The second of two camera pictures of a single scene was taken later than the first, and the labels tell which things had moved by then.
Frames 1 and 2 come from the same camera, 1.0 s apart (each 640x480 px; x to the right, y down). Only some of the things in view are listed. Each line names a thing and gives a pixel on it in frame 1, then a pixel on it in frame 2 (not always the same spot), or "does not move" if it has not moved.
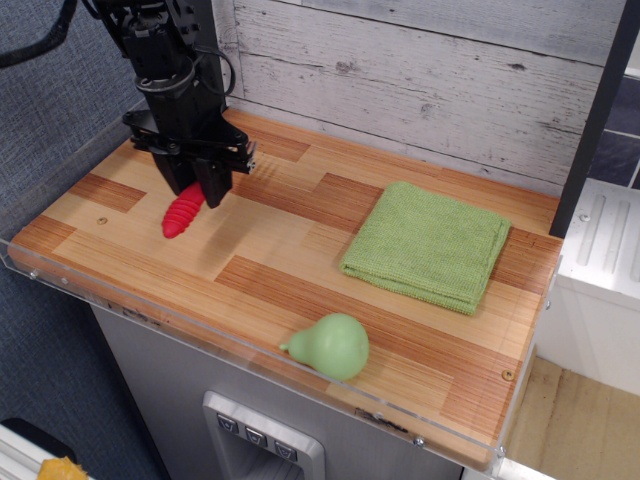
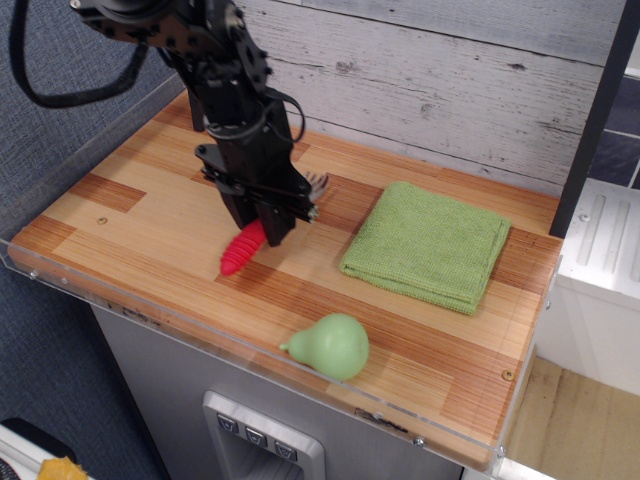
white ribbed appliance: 591,319 does not move
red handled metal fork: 182,209 -> 247,245
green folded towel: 426,246 does not move
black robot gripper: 184,116 -> 254,158
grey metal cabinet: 169,379 does not move
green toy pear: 336,345 does not move
